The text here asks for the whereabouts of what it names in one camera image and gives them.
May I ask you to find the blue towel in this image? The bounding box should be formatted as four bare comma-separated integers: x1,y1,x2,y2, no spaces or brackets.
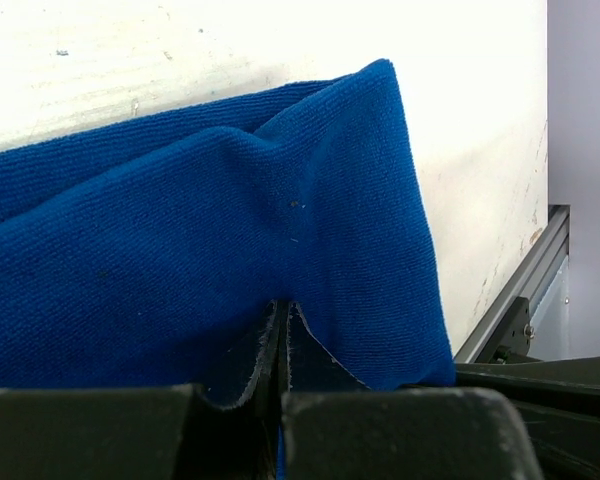
0,60,455,389

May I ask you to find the aluminium mounting rail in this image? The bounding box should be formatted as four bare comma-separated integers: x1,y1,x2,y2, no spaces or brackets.
455,205,570,363

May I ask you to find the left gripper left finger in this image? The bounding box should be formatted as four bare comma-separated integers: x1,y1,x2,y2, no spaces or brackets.
203,301,280,479

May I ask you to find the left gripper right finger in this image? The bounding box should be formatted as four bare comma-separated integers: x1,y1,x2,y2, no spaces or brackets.
278,299,376,480

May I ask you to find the right black base bracket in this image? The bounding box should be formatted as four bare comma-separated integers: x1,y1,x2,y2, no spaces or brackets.
489,297,535,364

